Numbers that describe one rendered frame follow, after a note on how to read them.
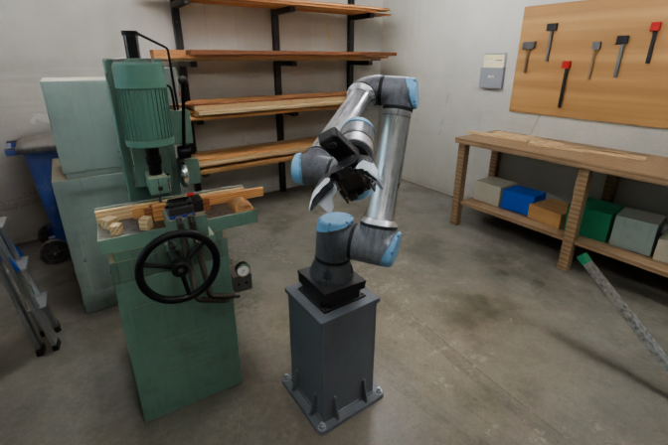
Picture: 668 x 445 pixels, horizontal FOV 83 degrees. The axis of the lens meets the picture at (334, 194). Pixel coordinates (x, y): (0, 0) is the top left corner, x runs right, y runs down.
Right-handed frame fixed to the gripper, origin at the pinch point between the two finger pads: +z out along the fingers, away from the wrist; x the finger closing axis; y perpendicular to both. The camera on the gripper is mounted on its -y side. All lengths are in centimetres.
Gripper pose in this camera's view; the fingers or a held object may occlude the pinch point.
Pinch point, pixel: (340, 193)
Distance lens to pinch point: 72.1
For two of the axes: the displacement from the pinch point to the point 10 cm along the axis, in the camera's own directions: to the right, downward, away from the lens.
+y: 5.2, 7.6, 3.9
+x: -8.5, 3.9, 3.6
